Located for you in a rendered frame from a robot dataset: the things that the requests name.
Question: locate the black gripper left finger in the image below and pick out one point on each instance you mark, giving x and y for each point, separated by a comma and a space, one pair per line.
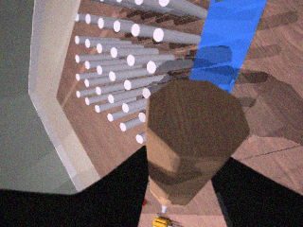
115, 200

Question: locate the blue flat strip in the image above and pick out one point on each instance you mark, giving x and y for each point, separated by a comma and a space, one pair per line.
229, 28

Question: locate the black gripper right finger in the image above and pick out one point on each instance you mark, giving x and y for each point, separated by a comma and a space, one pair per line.
249, 199

